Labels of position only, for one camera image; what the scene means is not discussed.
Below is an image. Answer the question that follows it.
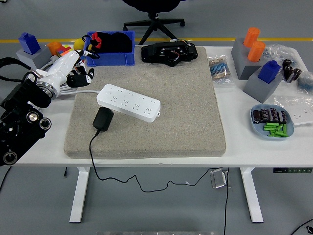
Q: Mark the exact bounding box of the black plug adapter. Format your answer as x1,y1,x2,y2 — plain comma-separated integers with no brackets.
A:
92,106,114,133

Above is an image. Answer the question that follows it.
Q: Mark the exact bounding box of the blue plastic block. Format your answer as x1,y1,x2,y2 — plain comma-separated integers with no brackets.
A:
257,60,281,85
18,32,42,55

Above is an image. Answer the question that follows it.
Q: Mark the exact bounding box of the blue plastic bin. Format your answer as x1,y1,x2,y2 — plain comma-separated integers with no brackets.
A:
84,30,136,67

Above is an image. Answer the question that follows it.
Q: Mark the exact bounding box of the black office chair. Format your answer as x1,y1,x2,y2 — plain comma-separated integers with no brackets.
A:
121,0,186,45

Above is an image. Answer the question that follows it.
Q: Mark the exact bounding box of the large grey block holder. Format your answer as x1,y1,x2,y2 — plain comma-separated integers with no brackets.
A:
231,38,268,81

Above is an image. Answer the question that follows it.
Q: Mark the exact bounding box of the black floor cable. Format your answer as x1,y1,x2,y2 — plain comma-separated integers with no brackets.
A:
290,218,313,235

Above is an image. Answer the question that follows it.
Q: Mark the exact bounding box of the white table leg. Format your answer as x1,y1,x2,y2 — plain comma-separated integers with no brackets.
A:
69,167,90,223
240,167,264,223

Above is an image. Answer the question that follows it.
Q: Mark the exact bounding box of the black fabric pouch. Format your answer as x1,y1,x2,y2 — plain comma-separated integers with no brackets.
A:
101,31,133,53

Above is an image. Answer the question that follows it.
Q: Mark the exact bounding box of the orange plastic cup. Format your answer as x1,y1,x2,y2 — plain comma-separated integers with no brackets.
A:
46,41,64,56

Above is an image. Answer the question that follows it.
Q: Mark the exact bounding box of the white power strip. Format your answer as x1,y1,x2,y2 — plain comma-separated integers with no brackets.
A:
96,83,161,123

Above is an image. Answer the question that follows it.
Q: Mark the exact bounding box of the bagged white wall socket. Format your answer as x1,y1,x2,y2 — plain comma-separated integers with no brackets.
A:
273,94,313,127

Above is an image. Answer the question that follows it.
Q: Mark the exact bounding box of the orange plastic cylinder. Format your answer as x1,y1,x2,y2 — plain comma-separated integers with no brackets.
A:
247,40,266,63
243,26,261,48

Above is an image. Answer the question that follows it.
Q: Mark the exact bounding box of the black hanging cable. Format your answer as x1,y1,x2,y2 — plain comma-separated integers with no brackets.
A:
223,167,230,235

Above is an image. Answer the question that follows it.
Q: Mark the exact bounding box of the grey power strip cable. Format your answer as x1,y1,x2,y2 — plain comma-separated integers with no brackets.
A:
36,55,100,96

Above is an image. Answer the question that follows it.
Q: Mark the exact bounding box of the grey-brown mat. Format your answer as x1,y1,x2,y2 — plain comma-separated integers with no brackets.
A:
63,46,227,159

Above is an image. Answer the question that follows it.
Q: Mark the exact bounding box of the table height control panel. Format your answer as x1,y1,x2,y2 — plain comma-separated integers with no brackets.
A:
273,167,313,174

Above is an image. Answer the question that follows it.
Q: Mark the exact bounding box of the clear plastic bracket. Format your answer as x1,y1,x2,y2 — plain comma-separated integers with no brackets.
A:
209,168,230,189

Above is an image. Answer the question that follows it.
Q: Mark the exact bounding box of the black plug cord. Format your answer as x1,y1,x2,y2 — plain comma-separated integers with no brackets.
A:
88,129,223,193

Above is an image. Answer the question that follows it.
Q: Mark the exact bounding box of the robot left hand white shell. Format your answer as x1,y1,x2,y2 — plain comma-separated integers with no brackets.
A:
36,49,95,95

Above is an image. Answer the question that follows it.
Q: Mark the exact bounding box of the clear bag of resistors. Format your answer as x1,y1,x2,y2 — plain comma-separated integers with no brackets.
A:
207,55,235,86

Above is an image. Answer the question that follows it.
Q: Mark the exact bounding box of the multicoloured puzzle cube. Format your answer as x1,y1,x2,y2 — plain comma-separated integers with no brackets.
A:
56,45,74,58

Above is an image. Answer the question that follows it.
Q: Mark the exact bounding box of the light blue plate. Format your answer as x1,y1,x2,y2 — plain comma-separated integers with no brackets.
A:
250,104,295,141

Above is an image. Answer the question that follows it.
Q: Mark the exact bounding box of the black mechanical module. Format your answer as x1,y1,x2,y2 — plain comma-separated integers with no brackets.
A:
141,40,198,67

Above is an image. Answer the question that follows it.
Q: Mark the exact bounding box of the small grey block holder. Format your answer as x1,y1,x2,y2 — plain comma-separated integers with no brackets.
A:
243,66,283,104
16,45,52,71

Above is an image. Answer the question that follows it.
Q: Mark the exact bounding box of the yellow ball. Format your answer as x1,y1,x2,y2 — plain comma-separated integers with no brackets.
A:
73,38,85,51

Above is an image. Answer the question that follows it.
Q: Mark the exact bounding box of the bag of blue parts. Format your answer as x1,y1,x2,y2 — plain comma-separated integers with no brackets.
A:
297,70,313,95

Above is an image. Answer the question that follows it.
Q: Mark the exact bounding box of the crumpled clear plastic bag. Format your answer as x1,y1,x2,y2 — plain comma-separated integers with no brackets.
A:
263,43,300,66

